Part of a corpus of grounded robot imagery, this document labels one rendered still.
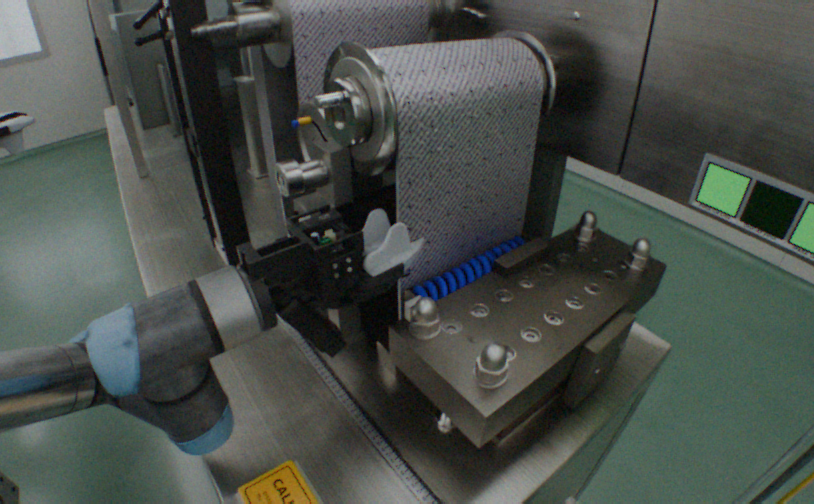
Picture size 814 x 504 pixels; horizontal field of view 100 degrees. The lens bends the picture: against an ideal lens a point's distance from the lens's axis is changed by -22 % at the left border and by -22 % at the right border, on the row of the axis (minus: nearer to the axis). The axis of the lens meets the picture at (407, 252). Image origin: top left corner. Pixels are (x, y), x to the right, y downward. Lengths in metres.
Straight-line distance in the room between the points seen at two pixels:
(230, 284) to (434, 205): 0.25
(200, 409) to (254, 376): 0.21
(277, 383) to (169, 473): 1.14
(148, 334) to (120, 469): 1.45
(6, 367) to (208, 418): 0.19
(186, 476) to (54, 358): 1.23
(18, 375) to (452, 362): 0.42
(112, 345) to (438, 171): 0.37
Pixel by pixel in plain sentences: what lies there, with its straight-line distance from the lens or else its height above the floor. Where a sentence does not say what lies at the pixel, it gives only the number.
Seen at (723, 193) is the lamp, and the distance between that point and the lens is 0.60.
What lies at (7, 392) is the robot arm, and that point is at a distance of 0.47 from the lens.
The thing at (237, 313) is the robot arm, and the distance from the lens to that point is 0.39.
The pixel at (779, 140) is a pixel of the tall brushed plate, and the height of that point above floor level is 1.26.
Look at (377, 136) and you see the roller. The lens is 0.44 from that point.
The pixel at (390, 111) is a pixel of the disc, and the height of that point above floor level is 1.26.
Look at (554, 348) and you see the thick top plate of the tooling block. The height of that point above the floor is 1.03.
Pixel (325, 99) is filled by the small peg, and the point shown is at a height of 1.27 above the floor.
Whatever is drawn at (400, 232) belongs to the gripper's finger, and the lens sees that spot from 0.46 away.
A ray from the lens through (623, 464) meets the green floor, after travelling 1.71.
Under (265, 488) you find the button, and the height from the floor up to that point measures 0.92.
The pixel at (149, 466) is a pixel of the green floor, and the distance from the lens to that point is 1.78.
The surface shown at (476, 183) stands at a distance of 0.54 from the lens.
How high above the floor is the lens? 1.38
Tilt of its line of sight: 35 degrees down
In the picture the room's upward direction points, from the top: straight up
